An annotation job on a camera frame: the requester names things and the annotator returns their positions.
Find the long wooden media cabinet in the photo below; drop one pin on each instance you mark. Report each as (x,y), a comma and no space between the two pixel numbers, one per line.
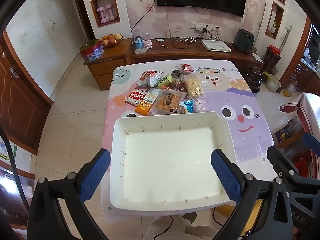
(187,53)

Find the clear box of yellow pastries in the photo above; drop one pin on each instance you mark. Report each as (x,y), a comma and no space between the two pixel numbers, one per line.
(166,102)

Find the pink toy figure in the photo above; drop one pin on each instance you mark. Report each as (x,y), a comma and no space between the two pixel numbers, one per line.
(148,43)

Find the green snack packet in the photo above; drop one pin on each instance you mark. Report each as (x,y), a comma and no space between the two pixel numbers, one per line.
(165,81)

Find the white set-top box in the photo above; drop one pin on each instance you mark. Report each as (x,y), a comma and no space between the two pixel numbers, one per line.
(216,45)

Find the dark air fryer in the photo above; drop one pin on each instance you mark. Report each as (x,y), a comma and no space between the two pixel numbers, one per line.
(245,40)

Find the orange white oat bar packet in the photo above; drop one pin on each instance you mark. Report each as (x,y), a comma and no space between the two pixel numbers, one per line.
(146,105)

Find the clear labelled pastry packet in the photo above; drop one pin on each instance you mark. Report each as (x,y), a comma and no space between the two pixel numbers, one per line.
(200,105)

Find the woven basket with red lid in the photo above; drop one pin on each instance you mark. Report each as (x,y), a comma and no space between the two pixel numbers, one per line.
(271,58)

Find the red white cookie packet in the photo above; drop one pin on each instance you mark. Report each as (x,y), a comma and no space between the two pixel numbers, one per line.
(136,97)

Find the yellow oil bottle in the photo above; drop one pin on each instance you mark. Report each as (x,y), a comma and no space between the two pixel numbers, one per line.
(290,90)

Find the red round tin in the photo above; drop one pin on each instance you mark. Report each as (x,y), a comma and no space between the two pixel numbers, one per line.
(92,52)

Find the cartoon printed tablecloth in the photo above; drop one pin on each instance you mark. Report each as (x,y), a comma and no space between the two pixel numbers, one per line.
(250,135)

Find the brown wooden door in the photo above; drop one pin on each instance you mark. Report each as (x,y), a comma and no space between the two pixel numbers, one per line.
(20,100)

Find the wooden drawer cabinet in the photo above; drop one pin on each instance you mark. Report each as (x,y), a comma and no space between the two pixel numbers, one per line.
(107,66)

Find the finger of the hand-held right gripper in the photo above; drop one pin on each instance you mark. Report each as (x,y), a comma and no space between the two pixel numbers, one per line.
(280,162)
(311,141)

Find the person's beige trousers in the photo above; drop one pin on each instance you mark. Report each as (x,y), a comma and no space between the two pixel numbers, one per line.
(160,227)

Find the white red bread bag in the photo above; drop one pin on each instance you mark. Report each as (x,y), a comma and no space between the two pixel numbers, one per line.
(150,78)

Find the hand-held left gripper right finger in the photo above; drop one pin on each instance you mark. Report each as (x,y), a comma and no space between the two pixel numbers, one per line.
(225,175)

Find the bowl of fruit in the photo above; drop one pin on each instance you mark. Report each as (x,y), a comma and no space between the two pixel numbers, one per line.
(111,40)

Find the white paper sheet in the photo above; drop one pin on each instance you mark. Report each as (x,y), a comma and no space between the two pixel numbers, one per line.
(257,57)

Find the white wall socket panel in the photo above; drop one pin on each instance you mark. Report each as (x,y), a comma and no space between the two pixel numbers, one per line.
(202,27)

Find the brown shredded snack packet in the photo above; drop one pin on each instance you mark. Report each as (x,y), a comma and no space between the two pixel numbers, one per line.
(175,84)

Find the dark red snack packet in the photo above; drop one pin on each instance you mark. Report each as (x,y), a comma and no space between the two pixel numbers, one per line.
(183,87)

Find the blue snow globe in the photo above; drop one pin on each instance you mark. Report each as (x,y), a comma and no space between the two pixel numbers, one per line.
(138,43)

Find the blue white small snack packet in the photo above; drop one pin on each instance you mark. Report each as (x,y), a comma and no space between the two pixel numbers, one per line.
(189,106)

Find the white plastic tray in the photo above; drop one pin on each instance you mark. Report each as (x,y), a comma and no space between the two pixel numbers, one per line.
(170,160)

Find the dark ceramic jar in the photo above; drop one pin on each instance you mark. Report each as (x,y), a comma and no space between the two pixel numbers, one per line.
(255,78)

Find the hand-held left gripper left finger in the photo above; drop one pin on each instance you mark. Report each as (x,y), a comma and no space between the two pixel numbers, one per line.
(96,175)

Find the pink dumbbell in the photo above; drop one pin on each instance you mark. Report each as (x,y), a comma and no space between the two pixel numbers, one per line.
(110,12)
(101,15)

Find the bag of yellow puffed snacks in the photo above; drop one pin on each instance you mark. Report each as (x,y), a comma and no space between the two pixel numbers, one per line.
(195,86)

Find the white wall switch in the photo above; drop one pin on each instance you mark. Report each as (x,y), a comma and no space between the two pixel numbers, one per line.
(22,36)

